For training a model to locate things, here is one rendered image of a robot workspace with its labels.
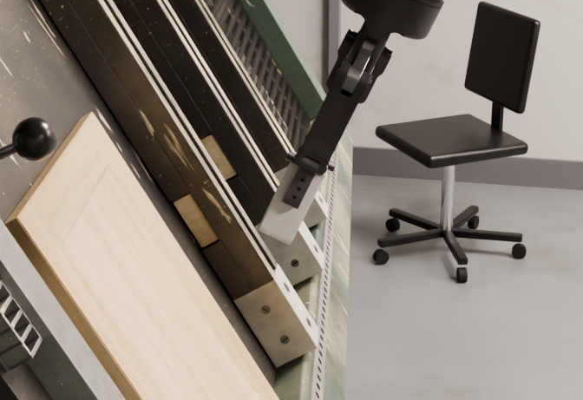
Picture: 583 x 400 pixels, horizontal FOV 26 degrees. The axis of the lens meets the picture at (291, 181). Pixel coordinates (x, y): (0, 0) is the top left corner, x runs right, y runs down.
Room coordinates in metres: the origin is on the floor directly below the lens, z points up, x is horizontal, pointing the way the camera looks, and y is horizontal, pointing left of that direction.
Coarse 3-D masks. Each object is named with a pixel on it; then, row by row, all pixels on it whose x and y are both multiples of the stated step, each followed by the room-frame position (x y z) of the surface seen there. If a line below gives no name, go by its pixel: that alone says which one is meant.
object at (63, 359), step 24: (0, 240) 1.08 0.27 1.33; (0, 264) 1.06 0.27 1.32; (24, 264) 1.09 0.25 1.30; (24, 288) 1.06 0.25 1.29; (48, 288) 1.10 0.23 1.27; (48, 312) 1.07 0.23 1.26; (48, 336) 1.06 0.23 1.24; (72, 336) 1.09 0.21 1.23; (48, 360) 1.06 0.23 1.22; (72, 360) 1.06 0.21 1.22; (96, 360) 1.10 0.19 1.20; (48, 384) 1.06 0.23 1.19; (72, 384) 1.06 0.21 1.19; (96, 384) 1.07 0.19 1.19
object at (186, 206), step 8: (176, 200) 1.67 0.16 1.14; (184, 200) 1.67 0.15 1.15; (192, 200) 1.67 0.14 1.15; (176, 208) 1.67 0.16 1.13; (184, 208) 1.67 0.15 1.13; (192, 208) 1.67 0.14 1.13; (184, 216) 1.67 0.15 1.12; (192, 216) 1.67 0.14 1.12; (200, 216) 1.67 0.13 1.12; (192, 224) 1.67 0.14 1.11; (200, 224) 1.67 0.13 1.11; (208, 224) 1.67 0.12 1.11; (192, 232) 1.67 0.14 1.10; (200, 232) 1.67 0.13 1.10; (208, 232) 1.67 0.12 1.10; (200, 240) 1.67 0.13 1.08; (208, 240) 1.67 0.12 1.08
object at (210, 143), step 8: (208, 136) 1.95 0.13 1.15; (208, 144) 1.95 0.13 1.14; (216, 144) 1.95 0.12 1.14; (208, 152) 1.95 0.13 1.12; (216, 152) 1.95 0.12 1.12; (224, 152) 1.95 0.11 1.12; (216, 160) 1.95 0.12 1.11; (224, 160) 1.95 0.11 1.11; (224, 168) 1.95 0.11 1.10; (232, 168) 1.95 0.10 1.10; (224, 176) 1.95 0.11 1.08; (232, 176) 1.95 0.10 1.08
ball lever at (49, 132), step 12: (24, 120) 1.03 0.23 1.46; (36, 120) 1.03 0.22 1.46; (24, 132) 1.02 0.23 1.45; (36, 132) 1.02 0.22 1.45; (48, 132) 1.02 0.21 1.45; (12, 144) 1.04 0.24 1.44; (24, 144) 1.01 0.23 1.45; (36, 144) 1.01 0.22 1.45; (48, 144) 1.02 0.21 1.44; (0, 156) 1.05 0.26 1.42; (24, 156) 1.02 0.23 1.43; (36, 156) 1.02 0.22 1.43
